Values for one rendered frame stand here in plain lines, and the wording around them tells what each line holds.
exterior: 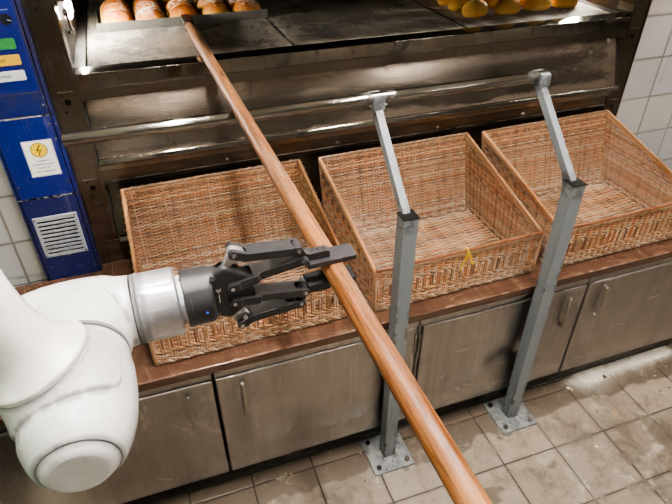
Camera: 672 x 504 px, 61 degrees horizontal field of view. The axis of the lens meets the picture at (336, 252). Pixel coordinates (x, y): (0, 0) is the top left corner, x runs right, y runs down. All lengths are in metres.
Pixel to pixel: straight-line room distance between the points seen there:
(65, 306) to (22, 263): 1.26
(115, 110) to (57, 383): 1.24
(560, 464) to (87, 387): 1.77
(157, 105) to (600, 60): 1.53
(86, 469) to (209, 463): 1.27
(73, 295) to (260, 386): 0.98
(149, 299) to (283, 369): 0.93
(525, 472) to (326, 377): 0.77
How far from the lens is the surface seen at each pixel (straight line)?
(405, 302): 1.51
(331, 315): 1.59
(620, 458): 2.23
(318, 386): 1.70
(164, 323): 0.73
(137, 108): 1.73
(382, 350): 0.65
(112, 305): 0.71
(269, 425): 1.77
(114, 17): 2.05
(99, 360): 0.60
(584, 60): 2.29
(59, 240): 1.87
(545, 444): 2.17
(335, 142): 1.88
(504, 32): 2.03
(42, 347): 0.58
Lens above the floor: 1.68
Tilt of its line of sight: 36 degrees down
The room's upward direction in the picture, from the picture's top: straight up
